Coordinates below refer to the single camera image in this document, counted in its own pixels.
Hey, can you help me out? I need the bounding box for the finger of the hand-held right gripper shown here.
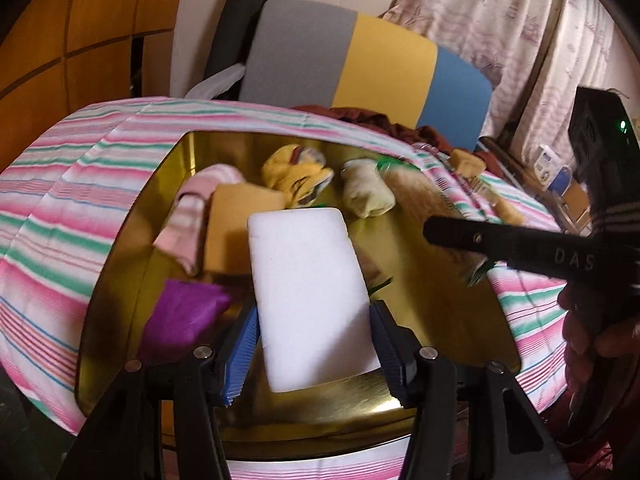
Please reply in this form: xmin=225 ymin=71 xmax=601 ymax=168
xmin=423 ymin=215 xmax=547 ymax=272

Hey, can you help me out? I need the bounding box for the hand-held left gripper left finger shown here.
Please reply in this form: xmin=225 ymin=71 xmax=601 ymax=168
xmin=57 ymin=305 xmax=261 ymax=480

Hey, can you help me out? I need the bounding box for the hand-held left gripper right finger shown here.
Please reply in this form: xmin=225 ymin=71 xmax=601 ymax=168
xmin=369 ymin=300 xmax=573 ymax=480

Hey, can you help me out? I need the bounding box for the gold tin tray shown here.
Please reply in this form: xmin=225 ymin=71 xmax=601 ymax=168
xmin=75 ymin=130 xmax=521 ymax=461

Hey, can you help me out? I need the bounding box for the purple cloth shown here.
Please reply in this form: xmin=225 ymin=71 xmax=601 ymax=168
xmin=140 ymin=280 xmax=232 ymax=362

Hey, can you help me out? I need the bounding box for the white sponge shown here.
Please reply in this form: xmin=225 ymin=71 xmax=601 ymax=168
xmin=247 ymin=207 xmax=383 ymax=394

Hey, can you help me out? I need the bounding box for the cream towel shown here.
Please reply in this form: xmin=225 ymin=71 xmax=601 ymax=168
xmin=341 ymin=159 xmax=397 ymax=219

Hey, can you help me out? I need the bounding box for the orange sponge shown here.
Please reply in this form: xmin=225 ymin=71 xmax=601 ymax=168
xmin=204 ymin=182 xmax=287 ymax=275

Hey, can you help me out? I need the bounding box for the pink striped sock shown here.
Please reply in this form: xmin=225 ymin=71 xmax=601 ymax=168
xmin=152 ymin=162 xmax=246 ymax=277

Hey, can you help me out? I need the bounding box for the yellow cloth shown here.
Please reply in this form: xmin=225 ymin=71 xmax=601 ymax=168
xmin=261 ymin=144 xmax=334 ymax=209

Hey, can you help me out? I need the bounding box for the person's right hand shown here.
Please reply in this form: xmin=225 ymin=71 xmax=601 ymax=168
xmin=557 ymin=285 xmax=640 ymax=401

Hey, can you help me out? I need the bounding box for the blue plastic item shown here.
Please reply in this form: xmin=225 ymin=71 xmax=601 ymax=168
xmin=547 ymin=167 xmax=576 ymax=194

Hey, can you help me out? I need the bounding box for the cardboard box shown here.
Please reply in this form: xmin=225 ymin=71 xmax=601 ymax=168
xmin=560 ymin=185 xmax=594 ymax=231

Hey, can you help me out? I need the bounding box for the white blue carton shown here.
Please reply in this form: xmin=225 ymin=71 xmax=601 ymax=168
xmin=532 ymin=144 xmax=566 ymax=182

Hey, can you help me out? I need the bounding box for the patterned cream curtain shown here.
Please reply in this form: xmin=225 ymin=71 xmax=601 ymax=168
xmin=380 ymin=0 xmax=640 ymax=171

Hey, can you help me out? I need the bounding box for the brown jacket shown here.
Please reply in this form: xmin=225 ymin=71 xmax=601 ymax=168
xmin=290 ymin=104 xmax=506 ymax=176

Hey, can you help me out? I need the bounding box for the pink green striped tablecloth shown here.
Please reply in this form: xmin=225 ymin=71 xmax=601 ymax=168
xmin=0 ymin=97 xmax=576 ymax=480

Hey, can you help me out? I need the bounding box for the grey yellow blue cushion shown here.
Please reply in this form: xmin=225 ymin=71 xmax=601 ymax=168
xmin=237 ymin=0 xmax=493 ymax=153

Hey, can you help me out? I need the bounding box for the white plastic wrap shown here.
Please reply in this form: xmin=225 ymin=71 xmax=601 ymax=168
xmin=185 ymin=64 xmax=246 ymax=99

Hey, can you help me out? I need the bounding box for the black rolled mat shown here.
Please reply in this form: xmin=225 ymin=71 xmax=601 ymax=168
xmin=205 ymin=0 xmax=273 ymax=101

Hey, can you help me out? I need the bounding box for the wooden wardrobe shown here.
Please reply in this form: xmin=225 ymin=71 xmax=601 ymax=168
xmin=0 ymin=0 xmax=191 ymax=171

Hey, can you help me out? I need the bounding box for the dark wooden furniture frame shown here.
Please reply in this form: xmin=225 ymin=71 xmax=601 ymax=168
xmin=479 ymin=135 xmax=551 ymax=192

